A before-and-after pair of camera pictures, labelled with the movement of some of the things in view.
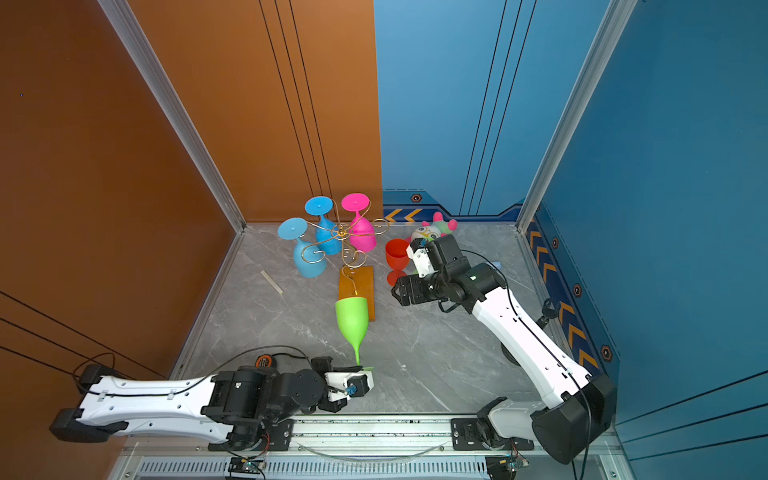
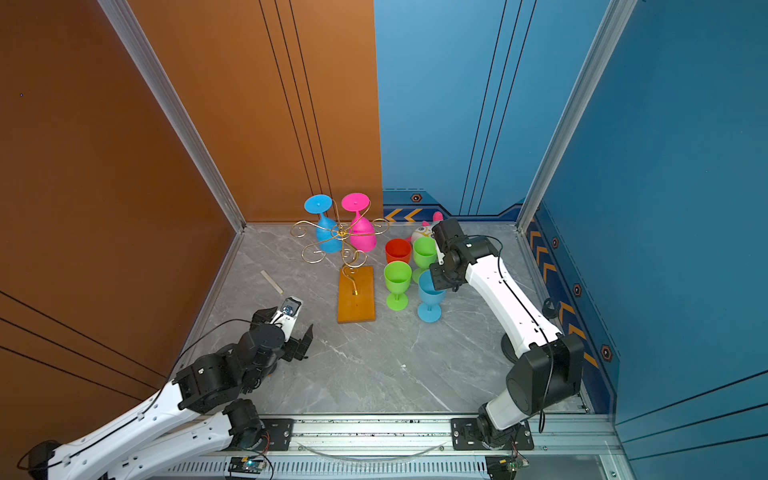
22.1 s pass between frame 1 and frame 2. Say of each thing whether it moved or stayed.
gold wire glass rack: stayed
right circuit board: stayed
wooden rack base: stayed
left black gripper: moved
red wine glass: stayed
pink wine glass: stayed
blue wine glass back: stayed
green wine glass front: moved
